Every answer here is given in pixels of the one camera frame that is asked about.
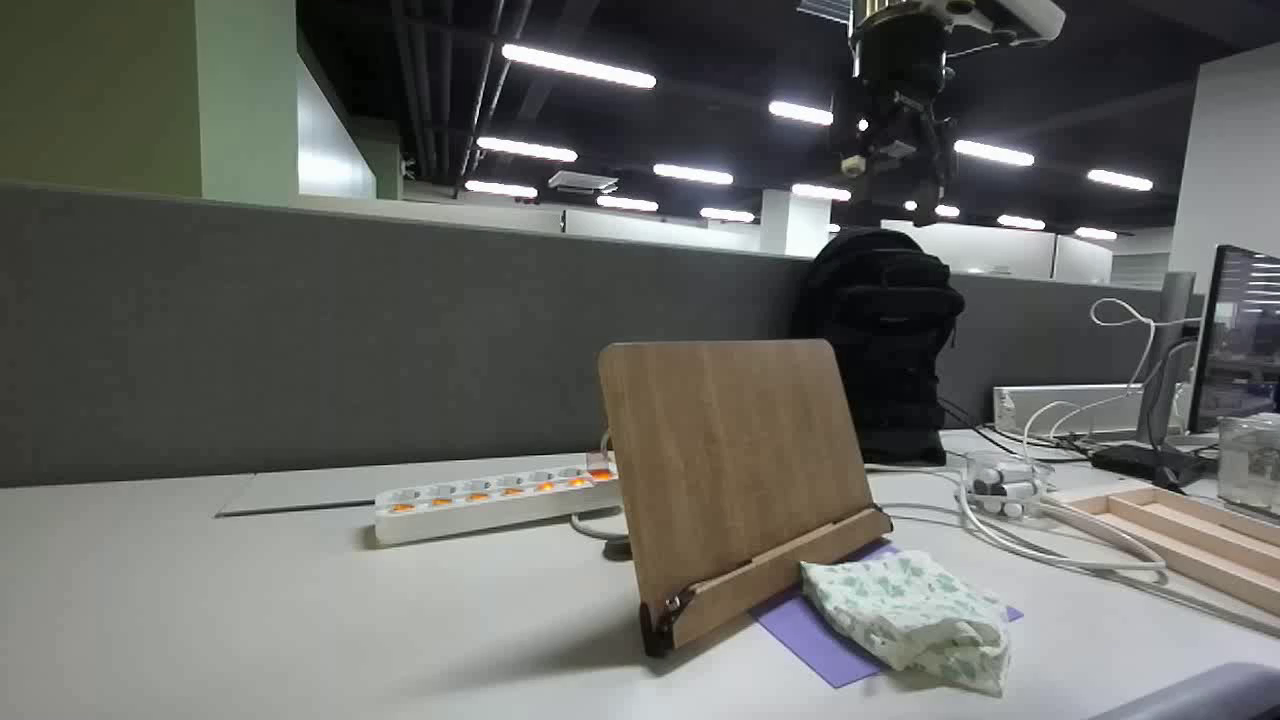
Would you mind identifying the white looped cable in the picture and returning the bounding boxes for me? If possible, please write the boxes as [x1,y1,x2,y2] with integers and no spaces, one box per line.
[1082,292,1204,393]

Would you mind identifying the light wooden tray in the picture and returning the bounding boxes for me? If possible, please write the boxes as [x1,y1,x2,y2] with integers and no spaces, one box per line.
[1058,483,1280,618]

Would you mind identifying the white rectangular box device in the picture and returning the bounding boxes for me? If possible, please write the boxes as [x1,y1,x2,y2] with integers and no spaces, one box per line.
[987,381,1153,443]

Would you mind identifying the grey chair back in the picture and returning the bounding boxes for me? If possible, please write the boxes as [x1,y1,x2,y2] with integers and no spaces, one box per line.
[1086,658,1280,720]

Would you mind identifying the black power strip cable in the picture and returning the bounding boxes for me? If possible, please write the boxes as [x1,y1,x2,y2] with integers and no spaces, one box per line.
[569,508,640,565]

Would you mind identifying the grey office partition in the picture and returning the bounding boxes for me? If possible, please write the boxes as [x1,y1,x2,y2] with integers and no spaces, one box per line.
[0,178,1204,493]

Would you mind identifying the purple paper sheet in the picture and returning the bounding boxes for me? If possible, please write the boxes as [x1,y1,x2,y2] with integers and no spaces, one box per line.
[747,541,1027,692]

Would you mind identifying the white cable bundle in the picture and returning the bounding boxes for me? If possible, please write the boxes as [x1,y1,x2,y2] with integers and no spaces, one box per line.
[871,421,1176,590]

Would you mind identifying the green patterned white cloth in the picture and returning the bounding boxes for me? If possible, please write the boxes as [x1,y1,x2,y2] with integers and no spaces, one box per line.
[794,542,1014,698]

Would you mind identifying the brown wooden book stand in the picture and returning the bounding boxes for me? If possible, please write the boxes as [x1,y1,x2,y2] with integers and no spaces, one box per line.
[595,334,895,658]

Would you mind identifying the clear plastic container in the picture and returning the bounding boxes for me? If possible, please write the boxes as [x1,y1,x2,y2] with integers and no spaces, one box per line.
[1212,409,1280,520]

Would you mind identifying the black computer monitor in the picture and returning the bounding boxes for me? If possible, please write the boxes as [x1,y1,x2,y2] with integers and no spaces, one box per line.
[1184,240,1280,436]

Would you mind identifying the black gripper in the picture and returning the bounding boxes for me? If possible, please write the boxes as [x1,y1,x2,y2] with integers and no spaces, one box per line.
[837,10,961,229]

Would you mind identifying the white power strip orange switches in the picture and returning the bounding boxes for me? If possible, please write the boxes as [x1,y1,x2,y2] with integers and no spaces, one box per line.
[364,452,624,546]

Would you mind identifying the grey monitor stand pole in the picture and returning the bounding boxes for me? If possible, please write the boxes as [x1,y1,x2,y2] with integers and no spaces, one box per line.
[1138,269,1199,446]

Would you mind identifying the thin grey metal strip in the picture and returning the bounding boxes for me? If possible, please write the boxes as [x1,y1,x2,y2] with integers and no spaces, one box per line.
[210,494,378,522]

